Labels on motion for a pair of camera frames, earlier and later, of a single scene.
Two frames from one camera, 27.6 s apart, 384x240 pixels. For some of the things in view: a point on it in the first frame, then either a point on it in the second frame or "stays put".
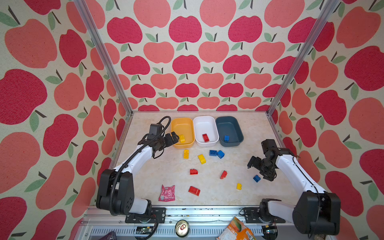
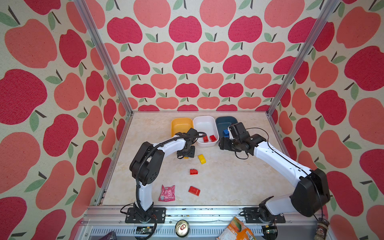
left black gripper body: (166, 141) to (190, 153)
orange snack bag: (236, 230) stays put
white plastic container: (205, 125) stays put
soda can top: (182, 228) stays put
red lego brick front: (194, 191) stays put
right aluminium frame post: (329, 7) stays put
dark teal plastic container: (230, 126) stays put
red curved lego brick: (193, 172) stays put
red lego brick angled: (223, 175) to (213, 138)
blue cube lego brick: (220, 154) to (226, 133)
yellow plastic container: (183, 126) stays put
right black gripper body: (266, 170) to (230, 144)
